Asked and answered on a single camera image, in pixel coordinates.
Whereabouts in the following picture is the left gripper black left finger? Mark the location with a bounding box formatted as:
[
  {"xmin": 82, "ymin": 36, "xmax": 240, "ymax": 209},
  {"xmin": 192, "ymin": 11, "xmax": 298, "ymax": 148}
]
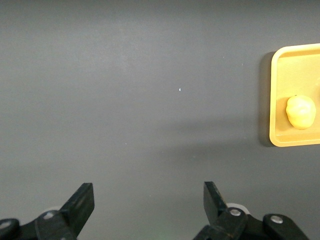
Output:
[{"xmin": 0, "ymin": 182, "xmax": 95, "ymax": 240}]

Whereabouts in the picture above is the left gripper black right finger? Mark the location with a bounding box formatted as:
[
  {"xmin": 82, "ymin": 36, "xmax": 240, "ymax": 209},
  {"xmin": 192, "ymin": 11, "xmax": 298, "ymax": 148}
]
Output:
[{"xmin": 192, "ymin": 181, "xmax": 311, "ymax": 240}]

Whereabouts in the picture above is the yellow potato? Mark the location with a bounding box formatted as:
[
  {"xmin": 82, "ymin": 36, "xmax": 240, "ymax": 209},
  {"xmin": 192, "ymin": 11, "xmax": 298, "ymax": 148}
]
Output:
[{"xmin": 285, "ymin": 94, "xmax": 317, "ymax": 131}]

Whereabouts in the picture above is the yellow plastic tray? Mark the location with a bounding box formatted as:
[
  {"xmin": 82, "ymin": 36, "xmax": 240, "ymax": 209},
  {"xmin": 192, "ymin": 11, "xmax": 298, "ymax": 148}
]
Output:
[{"xmin": 268, "ymin": 43, "xmax": 320, "ymax": 148}]

